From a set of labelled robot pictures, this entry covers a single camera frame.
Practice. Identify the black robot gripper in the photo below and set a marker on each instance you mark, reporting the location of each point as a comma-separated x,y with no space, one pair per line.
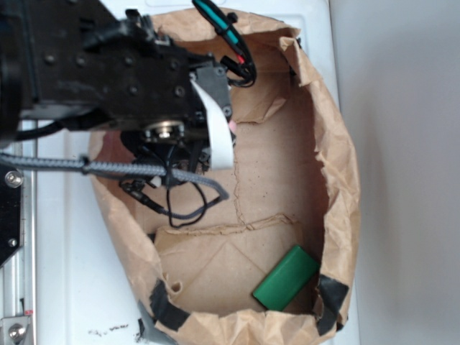
86,70

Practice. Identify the pink plush bunny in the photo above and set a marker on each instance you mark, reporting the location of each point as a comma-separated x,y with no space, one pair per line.
232,127

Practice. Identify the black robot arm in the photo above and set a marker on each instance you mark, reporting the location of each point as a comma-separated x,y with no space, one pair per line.
11,123

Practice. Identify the brown crumbly block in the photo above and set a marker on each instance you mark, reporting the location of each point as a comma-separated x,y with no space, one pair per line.
193,167

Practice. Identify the brown paper bag tray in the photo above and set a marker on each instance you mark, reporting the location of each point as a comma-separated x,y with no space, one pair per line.
295,181

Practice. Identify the green rectangular block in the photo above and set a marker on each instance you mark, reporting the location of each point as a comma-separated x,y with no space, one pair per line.
286,279

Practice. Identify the white plastic bin lid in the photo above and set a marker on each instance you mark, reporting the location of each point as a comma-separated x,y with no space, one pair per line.
82,294

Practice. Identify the black metal bracket plate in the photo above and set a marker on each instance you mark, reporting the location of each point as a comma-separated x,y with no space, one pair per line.
11,212

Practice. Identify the aluminium frame rail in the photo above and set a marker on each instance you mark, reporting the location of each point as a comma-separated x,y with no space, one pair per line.
18,275

